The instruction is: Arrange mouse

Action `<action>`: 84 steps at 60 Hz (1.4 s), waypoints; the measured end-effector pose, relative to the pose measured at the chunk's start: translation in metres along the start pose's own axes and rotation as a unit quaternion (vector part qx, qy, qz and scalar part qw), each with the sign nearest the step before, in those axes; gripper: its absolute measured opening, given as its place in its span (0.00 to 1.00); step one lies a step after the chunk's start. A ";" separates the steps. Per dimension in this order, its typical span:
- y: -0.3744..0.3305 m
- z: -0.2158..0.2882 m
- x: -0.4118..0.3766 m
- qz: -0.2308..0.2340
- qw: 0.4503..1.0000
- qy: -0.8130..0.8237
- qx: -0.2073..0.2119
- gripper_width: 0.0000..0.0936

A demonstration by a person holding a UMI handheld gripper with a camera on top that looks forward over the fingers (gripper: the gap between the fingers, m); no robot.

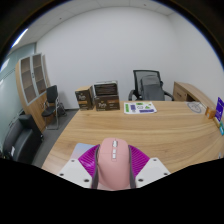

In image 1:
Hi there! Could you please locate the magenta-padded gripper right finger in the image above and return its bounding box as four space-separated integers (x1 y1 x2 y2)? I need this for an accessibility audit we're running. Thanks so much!
128 144 172 189

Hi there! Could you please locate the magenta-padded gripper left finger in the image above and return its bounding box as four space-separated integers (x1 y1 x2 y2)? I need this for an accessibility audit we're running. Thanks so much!
57 143 101 189

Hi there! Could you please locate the pink computer mouse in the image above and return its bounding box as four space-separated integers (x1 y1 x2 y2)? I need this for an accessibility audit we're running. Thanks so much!
96 137 134 191

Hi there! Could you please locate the leaflet with green blue print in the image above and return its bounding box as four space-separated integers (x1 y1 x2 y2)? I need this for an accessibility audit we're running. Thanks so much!
123 101 158 115

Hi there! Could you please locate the small brown cardboard box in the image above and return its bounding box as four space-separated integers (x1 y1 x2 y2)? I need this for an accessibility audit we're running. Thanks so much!
74 85 96 111

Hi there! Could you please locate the black leather sofa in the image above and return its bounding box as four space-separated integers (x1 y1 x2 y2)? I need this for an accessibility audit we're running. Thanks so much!
2 114 44 165

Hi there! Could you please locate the black visitor chair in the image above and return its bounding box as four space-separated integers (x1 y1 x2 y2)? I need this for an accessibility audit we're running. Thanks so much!
41 84 67 130

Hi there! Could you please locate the black mesh office chair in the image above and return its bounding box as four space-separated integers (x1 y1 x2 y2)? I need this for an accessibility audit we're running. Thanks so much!
128 69 175 102

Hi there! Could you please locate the black cardboard box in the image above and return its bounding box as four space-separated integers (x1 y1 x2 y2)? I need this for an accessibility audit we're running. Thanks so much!
93 80 119 98

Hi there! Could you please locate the orange cardboard box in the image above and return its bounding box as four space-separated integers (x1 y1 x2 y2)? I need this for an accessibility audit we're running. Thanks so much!
204 105 218 120

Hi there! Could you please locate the wooden side desk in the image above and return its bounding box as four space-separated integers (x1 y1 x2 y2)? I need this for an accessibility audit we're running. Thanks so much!
172 81 216 111

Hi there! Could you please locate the wooden shelf cabinet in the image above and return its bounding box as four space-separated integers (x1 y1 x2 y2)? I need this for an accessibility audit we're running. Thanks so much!
14 52 51 133

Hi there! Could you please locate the purple packet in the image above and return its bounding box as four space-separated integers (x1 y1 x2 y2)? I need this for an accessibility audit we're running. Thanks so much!
214 96 224 124

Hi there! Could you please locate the ceiling light strip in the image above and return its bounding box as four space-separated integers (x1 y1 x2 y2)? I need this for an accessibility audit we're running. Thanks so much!
11 28 29 49

